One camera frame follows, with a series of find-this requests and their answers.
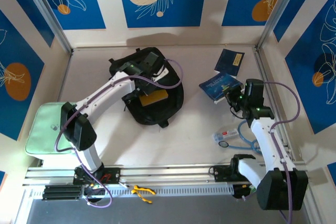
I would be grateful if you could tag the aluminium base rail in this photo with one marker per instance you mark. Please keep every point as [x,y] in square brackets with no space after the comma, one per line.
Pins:
[170,174]

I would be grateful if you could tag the light blue stethoscope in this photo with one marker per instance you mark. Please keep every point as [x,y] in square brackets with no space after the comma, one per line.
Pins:
[236,147]

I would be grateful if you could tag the aluminium frame post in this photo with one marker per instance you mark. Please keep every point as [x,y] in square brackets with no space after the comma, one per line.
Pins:
[50,16]
[275,11]

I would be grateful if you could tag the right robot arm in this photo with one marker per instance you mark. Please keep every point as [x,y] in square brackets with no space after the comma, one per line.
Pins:
[267,142]

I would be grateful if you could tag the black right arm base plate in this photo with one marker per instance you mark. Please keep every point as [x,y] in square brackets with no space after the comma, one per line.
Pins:
[220,172]

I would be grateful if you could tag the yellow cartoon book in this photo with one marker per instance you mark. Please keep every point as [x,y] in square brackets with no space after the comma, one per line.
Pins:
[155,98]

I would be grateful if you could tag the mint green pouch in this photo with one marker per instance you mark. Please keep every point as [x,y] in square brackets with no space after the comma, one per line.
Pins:
[44,129]

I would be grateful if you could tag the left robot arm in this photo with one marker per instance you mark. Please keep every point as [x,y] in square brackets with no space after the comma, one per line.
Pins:
[105,95]

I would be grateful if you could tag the dark blue notebook yellow label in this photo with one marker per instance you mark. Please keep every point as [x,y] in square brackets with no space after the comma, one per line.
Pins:
[228,60]

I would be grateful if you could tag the yellow clip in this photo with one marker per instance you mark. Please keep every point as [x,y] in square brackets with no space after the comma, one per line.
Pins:
[143,189]

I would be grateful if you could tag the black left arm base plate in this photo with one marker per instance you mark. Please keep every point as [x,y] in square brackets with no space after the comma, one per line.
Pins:
[113,175]

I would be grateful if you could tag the black backpack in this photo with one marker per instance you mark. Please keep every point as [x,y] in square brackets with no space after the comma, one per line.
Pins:
[170,108]

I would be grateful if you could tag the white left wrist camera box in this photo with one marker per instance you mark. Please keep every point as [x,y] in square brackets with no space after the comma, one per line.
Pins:
[161,73]

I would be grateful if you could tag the aluminium side rail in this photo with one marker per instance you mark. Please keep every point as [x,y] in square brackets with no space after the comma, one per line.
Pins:
[265,66]

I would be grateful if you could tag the blue Little Prince book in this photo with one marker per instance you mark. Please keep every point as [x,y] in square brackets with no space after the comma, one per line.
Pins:
[215,85]

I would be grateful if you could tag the black finned block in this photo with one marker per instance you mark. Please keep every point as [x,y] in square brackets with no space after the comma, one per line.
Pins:
[61,192]

